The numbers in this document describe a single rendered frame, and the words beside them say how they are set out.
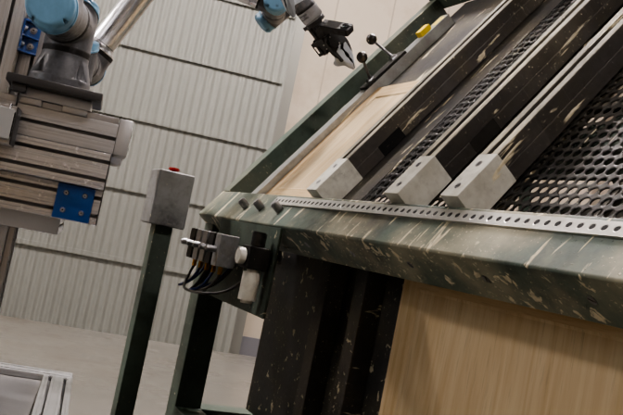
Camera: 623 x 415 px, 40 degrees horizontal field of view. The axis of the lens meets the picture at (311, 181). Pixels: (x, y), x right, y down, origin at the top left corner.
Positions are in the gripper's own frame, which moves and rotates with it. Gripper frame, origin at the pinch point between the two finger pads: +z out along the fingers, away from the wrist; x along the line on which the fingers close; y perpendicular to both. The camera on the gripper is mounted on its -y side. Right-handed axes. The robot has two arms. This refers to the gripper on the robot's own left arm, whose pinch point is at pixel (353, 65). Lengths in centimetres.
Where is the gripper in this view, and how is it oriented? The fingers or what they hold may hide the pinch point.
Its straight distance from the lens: 291.5
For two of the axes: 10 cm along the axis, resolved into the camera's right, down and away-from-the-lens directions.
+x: -5.1, 6.2, -5.9
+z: 6.0, 7.5, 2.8
